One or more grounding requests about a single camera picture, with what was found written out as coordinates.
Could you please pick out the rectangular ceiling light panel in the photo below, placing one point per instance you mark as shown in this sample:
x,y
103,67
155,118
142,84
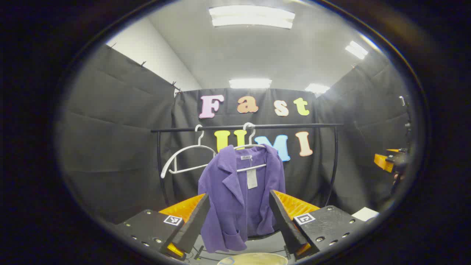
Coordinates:
x,y
356,49
317,88
250,83
252,16

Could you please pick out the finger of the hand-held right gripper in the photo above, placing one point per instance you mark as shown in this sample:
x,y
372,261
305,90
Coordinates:
x,y
383,161

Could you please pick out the purple knit jacket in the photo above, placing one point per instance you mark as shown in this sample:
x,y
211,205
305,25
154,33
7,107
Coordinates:
x,y
228,191

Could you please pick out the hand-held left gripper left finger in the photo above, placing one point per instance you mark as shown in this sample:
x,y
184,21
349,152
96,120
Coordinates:
x,y
193,228

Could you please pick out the white plastic hanger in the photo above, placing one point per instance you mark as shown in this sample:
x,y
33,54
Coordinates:
x,y
252,167
199,137

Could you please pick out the black backdrop cloth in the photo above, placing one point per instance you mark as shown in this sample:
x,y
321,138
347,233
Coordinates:
x,y
110,147

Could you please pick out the cream round laundry hamper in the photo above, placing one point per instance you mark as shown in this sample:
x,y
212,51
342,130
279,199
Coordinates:
x,y
254,260

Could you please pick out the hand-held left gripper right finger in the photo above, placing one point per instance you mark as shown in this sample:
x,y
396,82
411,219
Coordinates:
x,y
285,224

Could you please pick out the white cabinet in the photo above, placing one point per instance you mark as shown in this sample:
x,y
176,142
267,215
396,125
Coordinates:
x,y
365,214

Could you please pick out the black metal clothes rack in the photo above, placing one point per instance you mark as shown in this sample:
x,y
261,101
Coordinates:
x,y
294,126

